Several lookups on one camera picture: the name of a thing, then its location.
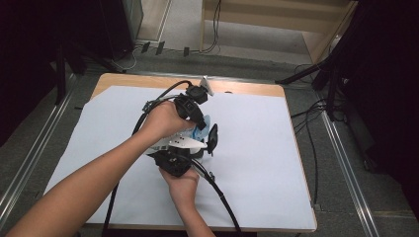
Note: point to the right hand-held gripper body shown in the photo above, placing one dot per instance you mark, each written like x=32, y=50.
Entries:
x=173, y=161

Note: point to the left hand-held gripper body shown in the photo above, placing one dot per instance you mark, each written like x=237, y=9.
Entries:
x=191, y=105

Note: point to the blue and white pouch packet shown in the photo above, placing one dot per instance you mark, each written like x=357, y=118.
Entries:
x=202, y=130

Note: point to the black jar lid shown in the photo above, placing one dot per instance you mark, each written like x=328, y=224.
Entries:
x=212, y=138

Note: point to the person's right hand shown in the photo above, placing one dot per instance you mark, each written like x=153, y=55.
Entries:
x=181, y=186

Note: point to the person's left hand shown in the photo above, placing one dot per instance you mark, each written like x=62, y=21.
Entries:
x=164, y=120

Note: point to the small black block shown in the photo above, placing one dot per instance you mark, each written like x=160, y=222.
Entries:
x=160, y=48
x=145, y=47
x=186, y=51

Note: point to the wooden table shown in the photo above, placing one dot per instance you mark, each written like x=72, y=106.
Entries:
x=138, y=80

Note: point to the white paper sheet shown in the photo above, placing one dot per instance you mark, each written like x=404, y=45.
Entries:
x=263, y=164

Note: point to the grey cabinet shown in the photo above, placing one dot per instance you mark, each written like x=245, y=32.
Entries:
x=133, y=18

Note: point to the light wooden shelf unit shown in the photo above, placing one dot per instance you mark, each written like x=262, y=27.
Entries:
x=263, y=19

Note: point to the black tripod stand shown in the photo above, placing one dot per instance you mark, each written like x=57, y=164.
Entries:
x=66, y=62

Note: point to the black stand with legs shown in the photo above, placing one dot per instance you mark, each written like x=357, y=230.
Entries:
x=324, y=69

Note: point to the black curtain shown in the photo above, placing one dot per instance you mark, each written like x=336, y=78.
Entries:
x=392, y=98
x=26, y=49

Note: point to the metal floor rail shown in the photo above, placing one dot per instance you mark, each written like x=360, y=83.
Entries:
x=29, y=158
x=349, y=171

